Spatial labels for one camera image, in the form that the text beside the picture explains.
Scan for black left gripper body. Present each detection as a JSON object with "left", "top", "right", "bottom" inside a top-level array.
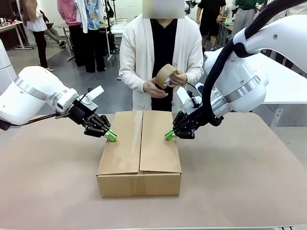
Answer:
[{"left": 69, "top": 102, "right": 96, "bottom": 125}]

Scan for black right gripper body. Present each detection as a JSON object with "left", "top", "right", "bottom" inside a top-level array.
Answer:
[{"left": 186, "top": 106, "right": 221, "bottom": 130}]

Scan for brown cardboard box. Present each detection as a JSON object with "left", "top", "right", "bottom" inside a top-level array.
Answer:
[{"left": 96, "top": 109, "right": 182, "bottom": 198}]

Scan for brown packing tape roll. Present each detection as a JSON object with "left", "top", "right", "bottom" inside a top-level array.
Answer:
[{"left": 154, "top": 63, "right": 178, "bottom": 89}]

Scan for person's left forearm white sleeve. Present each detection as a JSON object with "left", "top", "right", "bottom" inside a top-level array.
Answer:
[{"left": 184, "top": 63, "right": 204, "bottom": 84}]

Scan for person's right forearm white sleeve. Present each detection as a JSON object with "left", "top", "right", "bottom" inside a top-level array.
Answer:
[{"left": 118, "top": 68, "right": 148, "bottom": 93}]

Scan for person's right hand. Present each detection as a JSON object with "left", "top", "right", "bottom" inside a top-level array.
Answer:
[{"left": 143, "top": 80, "right": 169, "bottom": 98}]

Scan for person's left hand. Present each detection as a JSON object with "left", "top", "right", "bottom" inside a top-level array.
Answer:
[{"left": 170, "top": 70, "right": 188, "bottom": 86}]

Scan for background folding table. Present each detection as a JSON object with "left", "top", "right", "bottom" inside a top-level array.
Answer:
[{"left": 54, "top": 23, "right": 75, "bottom": 61}]

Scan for bystander in floral shirt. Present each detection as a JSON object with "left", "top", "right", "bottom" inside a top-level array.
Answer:
[{"left": 74, "top": 0, "right": 106, "bottom": 73}]

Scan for person in white cardigan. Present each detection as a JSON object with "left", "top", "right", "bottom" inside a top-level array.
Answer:
[{"left": 118, "top": 0, "right": 204, "bottom": 113}]

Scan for seated bystander with sneakers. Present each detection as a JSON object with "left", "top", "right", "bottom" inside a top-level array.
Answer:
[{"left": 39, "top": 9, "right": 67, "bottom": 48}]

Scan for black equipment stand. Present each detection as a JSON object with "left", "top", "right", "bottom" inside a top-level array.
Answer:
[{"left": 104, "top": 0, "right": 117, "bottom": 61}]

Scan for bystander white top black trousers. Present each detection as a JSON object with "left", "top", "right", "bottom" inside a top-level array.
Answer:
[{"left": 21, "top": 0, "right": 55, "bottom": 70}]

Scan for bystander in black shorts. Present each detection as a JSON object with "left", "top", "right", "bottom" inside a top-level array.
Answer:
[{"left": 196, "top": 0, "right": 227, "bottom": 52}]

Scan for bystander in pink top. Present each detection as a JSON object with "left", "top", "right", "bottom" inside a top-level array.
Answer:
[{"left": 57, "top": 0, "right": 83, "bottom": 67}]

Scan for background desk with red cup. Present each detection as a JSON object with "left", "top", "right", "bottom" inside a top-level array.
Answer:
[{"left": 0, "top": 18, "right": 34, "bottom": 51}]

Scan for bystander green top grey trousers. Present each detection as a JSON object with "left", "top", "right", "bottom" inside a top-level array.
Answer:
[{"left": 234, "top": 0, "right": 263, "bottom": 33}]

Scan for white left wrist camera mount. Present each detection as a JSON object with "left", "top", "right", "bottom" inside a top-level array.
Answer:
[{"left": 80, "top": 86, "right": 105, "bottom": 108}]

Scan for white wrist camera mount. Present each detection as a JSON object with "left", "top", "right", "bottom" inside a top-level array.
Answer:
[
  {"left": 80, "top": 86, "right": 105, "bottom": 108},
  {"left": 177, "top": 82, "right": 204, "bottom": 108}
]

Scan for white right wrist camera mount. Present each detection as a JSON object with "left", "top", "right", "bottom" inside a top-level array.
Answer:
[{"left": 177, "top": 82, "right": 204, "bottom": 108}]

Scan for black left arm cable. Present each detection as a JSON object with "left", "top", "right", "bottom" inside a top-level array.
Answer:
[{"left": 24, "top": 112, "right": 72, "bottom": 125}]

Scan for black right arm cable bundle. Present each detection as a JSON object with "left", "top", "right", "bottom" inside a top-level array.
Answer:
[{"left": 201, "top": 0, "right": 272, "bottom": 125}]

